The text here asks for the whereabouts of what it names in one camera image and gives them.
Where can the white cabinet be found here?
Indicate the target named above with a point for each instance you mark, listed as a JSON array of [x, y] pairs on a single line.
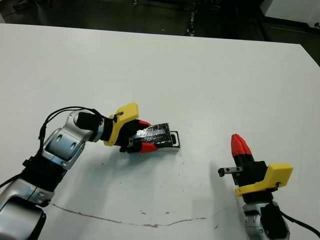
[[290, 7]]

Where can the black glossy box lid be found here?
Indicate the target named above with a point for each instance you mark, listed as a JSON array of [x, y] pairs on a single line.
[[155, 133]]

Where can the aluminium frame post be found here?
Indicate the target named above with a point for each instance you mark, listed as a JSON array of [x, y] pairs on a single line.
[[192, 17]]

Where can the dark shoe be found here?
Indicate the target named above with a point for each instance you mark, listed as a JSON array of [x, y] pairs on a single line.
[[23, 4]]

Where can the white camera box base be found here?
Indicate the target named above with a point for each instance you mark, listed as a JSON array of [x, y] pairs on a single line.
[[172, 149]]

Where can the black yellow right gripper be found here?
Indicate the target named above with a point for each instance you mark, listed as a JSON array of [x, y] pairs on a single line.
[[277, 175]]

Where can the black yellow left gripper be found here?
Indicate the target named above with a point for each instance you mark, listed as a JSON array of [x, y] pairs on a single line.
[[122, 125]]

